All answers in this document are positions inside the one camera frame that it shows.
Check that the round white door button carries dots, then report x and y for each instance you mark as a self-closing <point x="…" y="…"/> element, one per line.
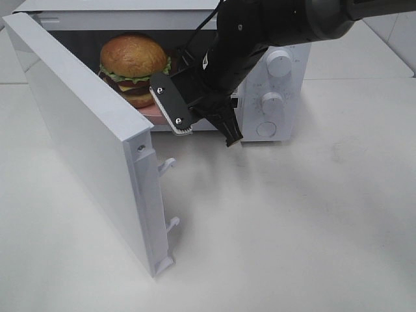
<point x="266" y="129"/>

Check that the white dial knob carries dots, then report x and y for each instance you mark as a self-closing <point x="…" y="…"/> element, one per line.
<point x="279" y="63"/>
<point x="270" y="102"/>

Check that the pink plate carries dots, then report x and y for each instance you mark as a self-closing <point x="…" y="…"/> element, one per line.
<point x="152" y="112"/>

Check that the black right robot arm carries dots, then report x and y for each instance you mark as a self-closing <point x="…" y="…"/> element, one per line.
<point x="279" y="29"/>

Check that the white lower dial knob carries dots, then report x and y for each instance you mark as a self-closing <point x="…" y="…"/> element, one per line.
<point x="270" y="102"/>

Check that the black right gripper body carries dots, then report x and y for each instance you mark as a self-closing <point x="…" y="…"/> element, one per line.
<point x="206" y="83"/>

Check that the white upper dial knob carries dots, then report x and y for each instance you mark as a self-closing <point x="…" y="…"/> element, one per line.
<point x="279" y="63"/>

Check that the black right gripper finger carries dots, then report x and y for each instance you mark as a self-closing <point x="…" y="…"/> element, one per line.
<point x="225" y="121"/>

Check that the white microwave door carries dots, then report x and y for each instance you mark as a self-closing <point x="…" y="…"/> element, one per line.
<point x="105" y="141"/>

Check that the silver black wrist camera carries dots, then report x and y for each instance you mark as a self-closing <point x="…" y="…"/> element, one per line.
<point x="171" y="104"/>

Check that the toy burger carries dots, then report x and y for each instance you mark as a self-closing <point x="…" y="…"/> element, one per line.
<point x="127" y="63"/>

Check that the white microwave oven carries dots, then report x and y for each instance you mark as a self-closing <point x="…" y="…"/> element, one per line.
<point x="83" y="27"/>

